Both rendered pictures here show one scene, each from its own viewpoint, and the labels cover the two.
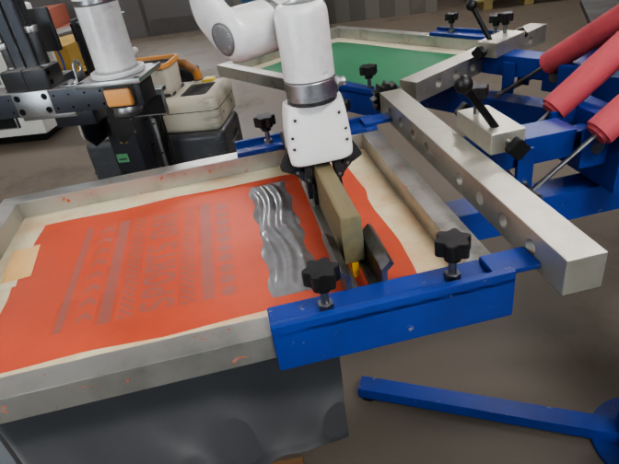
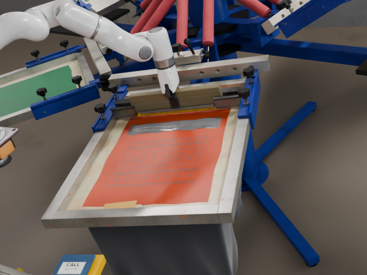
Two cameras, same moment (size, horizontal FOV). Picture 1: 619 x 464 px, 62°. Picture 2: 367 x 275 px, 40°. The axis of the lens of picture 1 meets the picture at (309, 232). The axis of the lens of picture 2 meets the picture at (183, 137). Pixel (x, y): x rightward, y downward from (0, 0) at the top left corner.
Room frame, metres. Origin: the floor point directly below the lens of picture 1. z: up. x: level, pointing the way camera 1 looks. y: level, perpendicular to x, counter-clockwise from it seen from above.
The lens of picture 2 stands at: (0.01, 1.50, 1.88)
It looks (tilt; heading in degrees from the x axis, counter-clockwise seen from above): 31 degrees down; 296
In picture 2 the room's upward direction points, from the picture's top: 15 degrees counter-clockwise
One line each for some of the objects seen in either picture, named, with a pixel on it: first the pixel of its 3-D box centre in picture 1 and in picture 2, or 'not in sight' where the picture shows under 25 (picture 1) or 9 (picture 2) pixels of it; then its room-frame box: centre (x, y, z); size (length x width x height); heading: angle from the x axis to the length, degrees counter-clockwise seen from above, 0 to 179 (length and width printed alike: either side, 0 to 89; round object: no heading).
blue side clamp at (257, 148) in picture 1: (307, 146); (112, 113); (1.04, -0.02, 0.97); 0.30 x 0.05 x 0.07; 96
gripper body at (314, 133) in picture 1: (316, 125); (168, 75); (0.76, -0.04, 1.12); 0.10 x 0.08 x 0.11; 96
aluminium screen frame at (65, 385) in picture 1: (198, 237); (164, 143); (0.74, 0.18, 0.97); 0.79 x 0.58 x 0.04; 96
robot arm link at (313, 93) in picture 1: (315, 86); (164, 59); (0.76, -0.04, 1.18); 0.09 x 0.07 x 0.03; 96
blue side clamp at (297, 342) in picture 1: (391, 308); (249, 100); (0.49, -0.09, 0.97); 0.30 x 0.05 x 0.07; 96
